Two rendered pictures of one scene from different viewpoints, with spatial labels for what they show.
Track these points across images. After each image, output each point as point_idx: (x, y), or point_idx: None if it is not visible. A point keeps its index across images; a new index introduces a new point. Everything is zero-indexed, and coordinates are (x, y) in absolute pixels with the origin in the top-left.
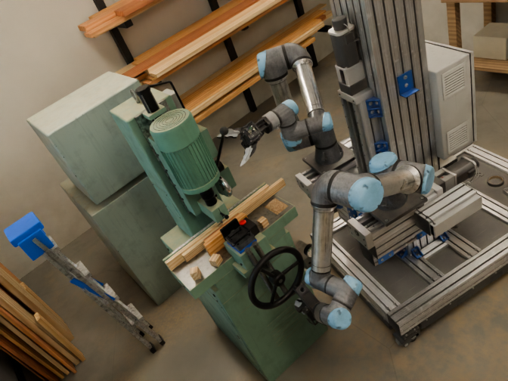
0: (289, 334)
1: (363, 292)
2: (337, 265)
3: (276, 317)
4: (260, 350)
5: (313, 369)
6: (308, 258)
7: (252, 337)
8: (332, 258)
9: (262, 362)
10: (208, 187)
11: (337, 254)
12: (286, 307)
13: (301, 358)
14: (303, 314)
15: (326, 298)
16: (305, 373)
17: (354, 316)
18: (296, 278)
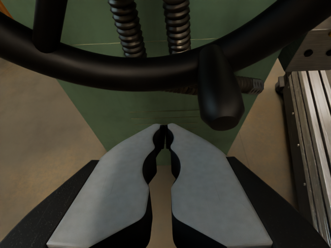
0: (165, 141)
1: (313, 173)
2: (302, 108)
3: (154, 109)
4: (107, 133)
5: (168, 192)
6: (323, 36)
7: (92, 109)
8: (304, 95)
9: (109, 146)
10: None
11: (316, 94)
12: (183, 108)
13: (167, 169)
14: (203, 135)
15: (248, 131)
16: (157, 188)
17: (264, 177)
18: (266, 15)
